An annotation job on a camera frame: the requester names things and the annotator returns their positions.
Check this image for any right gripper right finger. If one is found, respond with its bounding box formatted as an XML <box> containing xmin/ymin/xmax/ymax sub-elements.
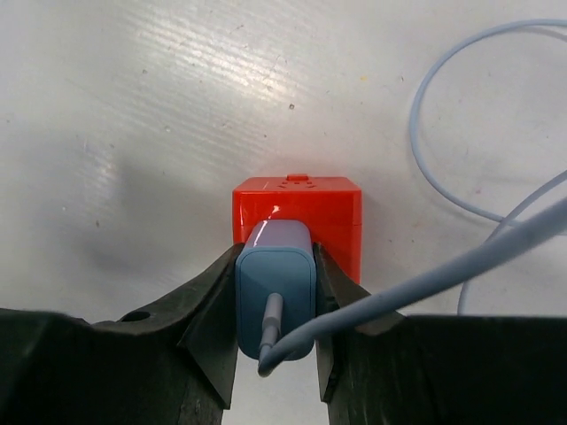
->
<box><xmin>312</xmin><ymin>242</ymin><xmax>567</xmax><ymax>425</ymax></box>

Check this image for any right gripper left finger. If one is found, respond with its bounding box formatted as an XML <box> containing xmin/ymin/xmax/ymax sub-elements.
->
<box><xmin>1</xmin><ymin>247</ymin><xmax>238</xmax><ymax>424</ymax></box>

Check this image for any light blue charger plug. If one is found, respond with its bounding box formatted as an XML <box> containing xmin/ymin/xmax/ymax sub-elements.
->
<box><xmin>235</xmin><ymin>220</ymin><xmax>316</xmax><ymax>360</ymax></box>

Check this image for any red cube socket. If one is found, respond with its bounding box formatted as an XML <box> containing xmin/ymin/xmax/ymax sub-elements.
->
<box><xmin>232</xmin><ymin>174</ymin><xmax>363</xmax><ymax>283</ymax></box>

